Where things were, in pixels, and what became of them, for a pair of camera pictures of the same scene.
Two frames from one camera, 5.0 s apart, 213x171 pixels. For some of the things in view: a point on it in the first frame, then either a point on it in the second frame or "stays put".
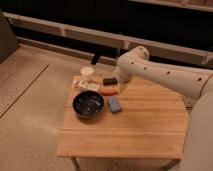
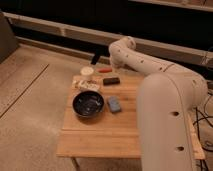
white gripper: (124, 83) -> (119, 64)
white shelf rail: (156, 50) stays put
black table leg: (95, 59) stays put
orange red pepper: (109, 91) -> (104, 70)
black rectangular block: (110, 81) stays put
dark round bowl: (89, 103) stays put
